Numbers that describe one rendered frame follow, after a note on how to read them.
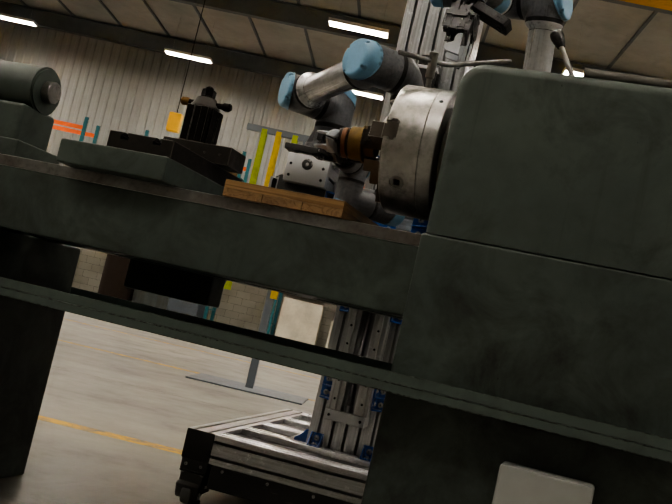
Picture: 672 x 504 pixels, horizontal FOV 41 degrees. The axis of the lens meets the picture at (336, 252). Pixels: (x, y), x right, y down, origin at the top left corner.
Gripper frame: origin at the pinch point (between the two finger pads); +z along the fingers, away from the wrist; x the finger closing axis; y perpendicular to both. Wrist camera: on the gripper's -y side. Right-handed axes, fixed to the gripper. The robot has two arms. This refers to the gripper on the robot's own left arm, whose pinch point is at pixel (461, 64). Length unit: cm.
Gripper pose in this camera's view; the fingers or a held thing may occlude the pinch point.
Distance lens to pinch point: 236.3
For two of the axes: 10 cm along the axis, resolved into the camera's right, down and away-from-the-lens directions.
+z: -2.9, 9.1, -3.1
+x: -2.2, -3.8, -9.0
